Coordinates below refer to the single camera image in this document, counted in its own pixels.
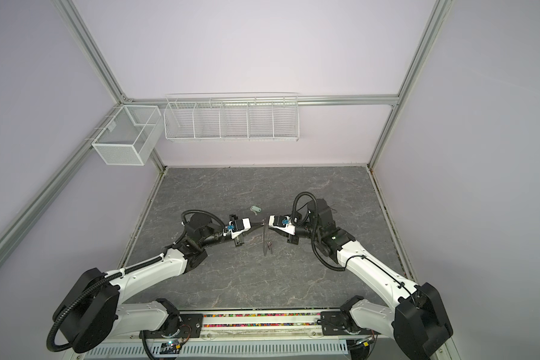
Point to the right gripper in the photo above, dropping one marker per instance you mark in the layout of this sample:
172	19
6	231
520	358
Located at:
292	240

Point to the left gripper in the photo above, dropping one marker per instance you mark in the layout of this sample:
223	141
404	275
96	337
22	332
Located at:
238	241

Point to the grey perforated ring disc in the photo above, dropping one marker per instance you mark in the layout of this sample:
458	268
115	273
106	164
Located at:
265	237

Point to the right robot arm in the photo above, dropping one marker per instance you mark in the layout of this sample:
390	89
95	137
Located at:
412	314

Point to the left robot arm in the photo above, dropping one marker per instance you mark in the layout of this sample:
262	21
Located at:
97	306

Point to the white mesh box basket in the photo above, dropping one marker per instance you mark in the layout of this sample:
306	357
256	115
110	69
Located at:
130	136

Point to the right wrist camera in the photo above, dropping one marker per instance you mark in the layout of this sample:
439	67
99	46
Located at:
281	221

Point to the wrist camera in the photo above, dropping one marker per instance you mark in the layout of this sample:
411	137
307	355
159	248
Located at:
237	226
281	221

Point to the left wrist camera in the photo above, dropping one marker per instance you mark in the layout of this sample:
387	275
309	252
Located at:
237	226

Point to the aluminium mounting rail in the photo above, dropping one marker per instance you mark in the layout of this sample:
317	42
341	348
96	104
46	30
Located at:
298	322

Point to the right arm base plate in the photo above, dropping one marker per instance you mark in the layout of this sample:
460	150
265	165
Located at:
339	323

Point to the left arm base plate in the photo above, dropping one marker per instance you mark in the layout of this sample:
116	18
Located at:
186	325

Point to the white vented cable duct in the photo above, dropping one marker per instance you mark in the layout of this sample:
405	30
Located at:
221	349

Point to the white wire shelf basket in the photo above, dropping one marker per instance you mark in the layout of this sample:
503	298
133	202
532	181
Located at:
232	116

